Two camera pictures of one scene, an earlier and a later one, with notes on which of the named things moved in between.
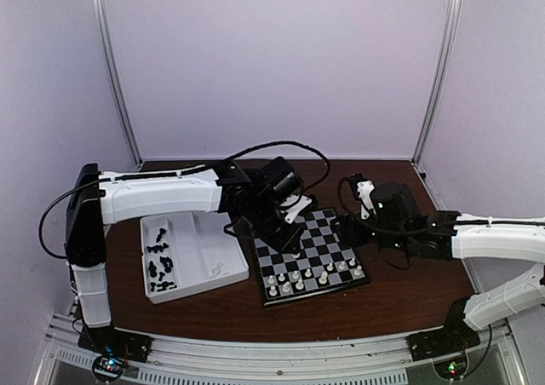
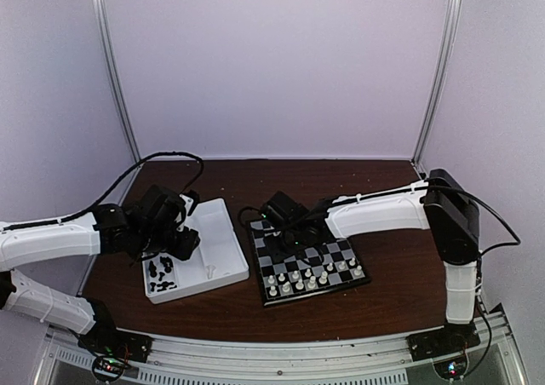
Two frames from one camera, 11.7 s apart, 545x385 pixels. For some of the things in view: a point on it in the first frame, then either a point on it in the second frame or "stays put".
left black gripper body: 261,220 → 157,241
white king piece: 324,278 stays put
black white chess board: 323,264 stays put
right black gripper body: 391,238 → 290,248
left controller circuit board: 106,368 stays put
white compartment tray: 186,254 stays put
